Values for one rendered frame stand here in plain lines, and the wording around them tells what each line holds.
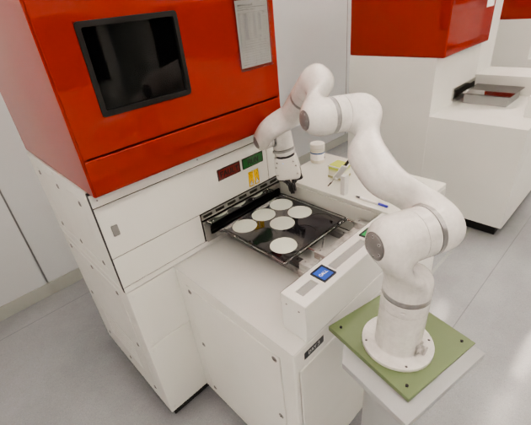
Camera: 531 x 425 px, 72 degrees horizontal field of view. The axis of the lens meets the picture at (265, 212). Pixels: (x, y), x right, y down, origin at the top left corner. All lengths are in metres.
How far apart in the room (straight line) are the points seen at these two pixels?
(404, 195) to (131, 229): 0.88
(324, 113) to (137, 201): 0.69
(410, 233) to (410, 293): 0.18
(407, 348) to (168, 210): 0.89
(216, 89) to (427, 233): 0.84
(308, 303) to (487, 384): 1.34
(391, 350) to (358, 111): 0.63
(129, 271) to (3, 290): 1.69
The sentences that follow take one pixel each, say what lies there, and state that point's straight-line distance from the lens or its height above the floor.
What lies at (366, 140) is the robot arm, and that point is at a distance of 0.95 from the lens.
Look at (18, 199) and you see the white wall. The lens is 2.77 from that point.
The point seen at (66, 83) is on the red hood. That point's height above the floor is 1.55.
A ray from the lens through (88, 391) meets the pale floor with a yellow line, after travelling 2.32.
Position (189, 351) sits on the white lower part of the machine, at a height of 0.36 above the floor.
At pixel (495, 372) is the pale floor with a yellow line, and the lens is 2.26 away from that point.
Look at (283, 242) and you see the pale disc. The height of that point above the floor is 0.90.
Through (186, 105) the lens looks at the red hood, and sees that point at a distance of 1.27.
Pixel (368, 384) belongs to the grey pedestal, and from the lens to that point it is 1.06.
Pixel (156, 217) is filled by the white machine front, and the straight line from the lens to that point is 1.35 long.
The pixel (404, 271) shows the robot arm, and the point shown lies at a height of 1.16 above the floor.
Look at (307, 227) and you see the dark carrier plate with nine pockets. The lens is 1.44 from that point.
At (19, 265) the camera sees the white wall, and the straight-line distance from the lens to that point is 2.93.
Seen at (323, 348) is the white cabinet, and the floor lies 0.73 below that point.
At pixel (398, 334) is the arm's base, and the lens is 1.03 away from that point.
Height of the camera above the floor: 1.69
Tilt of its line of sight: 31 degrees down
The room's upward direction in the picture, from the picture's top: 6 degrees counter-clockwise
